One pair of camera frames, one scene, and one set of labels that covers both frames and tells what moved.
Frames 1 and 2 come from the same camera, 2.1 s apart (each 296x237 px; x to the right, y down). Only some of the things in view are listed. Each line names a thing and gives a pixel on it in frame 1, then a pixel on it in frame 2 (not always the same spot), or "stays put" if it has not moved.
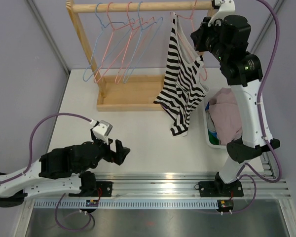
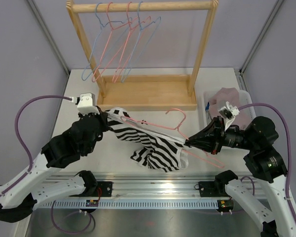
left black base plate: [103, 189] stays put
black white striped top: [185, 85] to [160, 150]
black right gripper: [217, 25] to [212, 138]
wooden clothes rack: [127, 93] stays put
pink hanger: [191, 19] to [177, 128]
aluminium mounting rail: [262, 184] stays put
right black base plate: [218, 188] stays put
